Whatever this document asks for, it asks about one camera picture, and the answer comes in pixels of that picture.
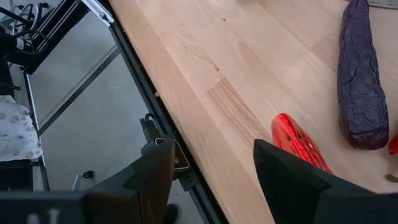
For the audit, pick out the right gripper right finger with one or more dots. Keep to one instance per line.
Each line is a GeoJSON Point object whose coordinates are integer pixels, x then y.
{"type": "Point", "coordinates": [295, 193]}

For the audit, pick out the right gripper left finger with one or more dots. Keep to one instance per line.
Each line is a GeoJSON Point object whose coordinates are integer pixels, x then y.
{"type": "Point", "coordinates": [149, 186]}

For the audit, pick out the red watermelon slice with seeds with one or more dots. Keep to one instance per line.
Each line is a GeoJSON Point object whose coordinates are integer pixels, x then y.
{"type": "Point", "coordinates": [292, 137]}

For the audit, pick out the purple sweet potato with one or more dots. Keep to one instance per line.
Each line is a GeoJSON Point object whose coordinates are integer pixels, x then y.
{"type": "Point", "coordinates": [360, 93]}

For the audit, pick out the small red fruit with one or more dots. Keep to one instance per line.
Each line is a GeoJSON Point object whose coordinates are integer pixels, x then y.
{"type": "Point", "coordinates": [394, 144]}

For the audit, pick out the grey metal floor bar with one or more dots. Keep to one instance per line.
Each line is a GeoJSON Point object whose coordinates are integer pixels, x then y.
{"type": "Point", "coordinates": [77, 90]}

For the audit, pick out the patterned white cloth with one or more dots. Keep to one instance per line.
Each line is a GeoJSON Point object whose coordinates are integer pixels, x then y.
{"type": "Point", "coordinates": [18, 130]}

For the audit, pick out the black equipment cart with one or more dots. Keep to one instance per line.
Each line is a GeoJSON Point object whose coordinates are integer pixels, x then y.
{"type": "Point", "coordinates": [56, 34]}

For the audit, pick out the black table-edge camera mount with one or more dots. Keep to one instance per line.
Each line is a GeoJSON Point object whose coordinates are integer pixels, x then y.
{"type": "Point", "coordinates": [182, 161]}

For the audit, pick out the small white floor bracket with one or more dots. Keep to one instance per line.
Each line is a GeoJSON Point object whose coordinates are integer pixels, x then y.
{"type": "Point", "coordinates": [88, 174]}

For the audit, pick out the black table edge frame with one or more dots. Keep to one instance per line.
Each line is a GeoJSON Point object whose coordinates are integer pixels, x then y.
{"type": "Point", "coordinates": [140, 71]}

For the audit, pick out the white metal frame leg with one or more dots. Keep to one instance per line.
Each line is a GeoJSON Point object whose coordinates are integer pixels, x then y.
{"type": "Point", "coordinates": [31, 102]}

